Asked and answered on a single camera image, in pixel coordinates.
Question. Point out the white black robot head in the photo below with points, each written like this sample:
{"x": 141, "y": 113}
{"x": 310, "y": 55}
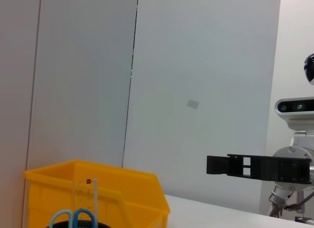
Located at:
{"x": 310, "y": 65}

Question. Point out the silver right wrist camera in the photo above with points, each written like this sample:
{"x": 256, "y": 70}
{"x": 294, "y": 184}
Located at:
{"x": 294, "y": 107}

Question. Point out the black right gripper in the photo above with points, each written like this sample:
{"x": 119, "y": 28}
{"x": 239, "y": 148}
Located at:
{"x": 284, "y": 169}

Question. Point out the blue scissors with cover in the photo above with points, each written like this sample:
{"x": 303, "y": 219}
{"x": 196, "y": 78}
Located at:
{"x": 72, "y": 220}

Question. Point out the small grey wall sticker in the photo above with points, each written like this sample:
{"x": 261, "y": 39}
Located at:
{"x": 193, "y": 104}

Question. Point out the black mesh pen holder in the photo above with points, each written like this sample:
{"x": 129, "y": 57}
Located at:
{"x": 105, "y": 225}

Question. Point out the yellow plastic bin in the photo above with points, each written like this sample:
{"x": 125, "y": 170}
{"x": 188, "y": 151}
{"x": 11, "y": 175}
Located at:
{"x": 135, "y": 188}

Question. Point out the clear plastic ruler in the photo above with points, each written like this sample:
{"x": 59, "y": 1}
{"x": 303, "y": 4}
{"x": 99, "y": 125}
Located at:
{"x": 84, "y": 191}

